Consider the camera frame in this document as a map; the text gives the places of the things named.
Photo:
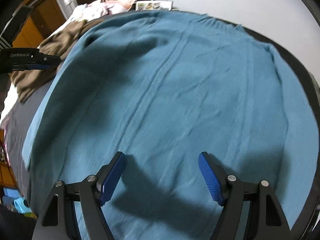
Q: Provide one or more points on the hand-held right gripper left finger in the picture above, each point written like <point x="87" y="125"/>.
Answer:
<point x="112" y="180"/>

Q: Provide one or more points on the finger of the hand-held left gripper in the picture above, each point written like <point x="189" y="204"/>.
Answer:
<point x="50" y="59"/>
<point x="35" y="67"/>

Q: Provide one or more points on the wooden door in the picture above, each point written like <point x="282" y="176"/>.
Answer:
<point x="50" y="12"/>

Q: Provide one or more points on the white quilt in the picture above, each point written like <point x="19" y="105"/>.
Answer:
<point x="66" y="22"/>

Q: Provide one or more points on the blue fuzzy sweater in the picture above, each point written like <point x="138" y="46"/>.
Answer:
<point x="175" y="92"/>

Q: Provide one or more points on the wooden wardrobe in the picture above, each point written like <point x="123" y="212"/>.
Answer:
<point x="25" y="32"/>

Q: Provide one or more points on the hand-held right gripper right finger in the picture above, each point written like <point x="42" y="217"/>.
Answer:
<point x="211" y="180"/>

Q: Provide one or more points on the blue slipper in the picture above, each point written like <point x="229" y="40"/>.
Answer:
<point x="21" y="205"/>

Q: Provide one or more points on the photo collage frame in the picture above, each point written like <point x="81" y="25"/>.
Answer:
<point x="150" y="5"/>

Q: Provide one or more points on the pink striped pillow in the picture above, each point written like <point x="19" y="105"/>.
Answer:
<point x="117" y="2"/>

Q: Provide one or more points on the brown fleece garment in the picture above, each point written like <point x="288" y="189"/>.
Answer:
<point x="62" y="40"/>

